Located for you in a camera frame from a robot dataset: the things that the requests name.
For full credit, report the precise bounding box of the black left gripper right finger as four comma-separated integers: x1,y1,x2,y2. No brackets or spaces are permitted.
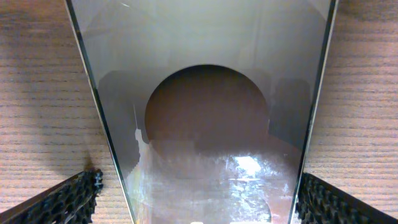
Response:
295,173,397,224

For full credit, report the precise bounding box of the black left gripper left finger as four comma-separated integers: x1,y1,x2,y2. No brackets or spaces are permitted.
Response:
1,169,103,224

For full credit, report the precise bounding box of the Galaxy smartphone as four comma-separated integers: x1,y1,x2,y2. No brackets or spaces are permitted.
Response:
66,0,337,223

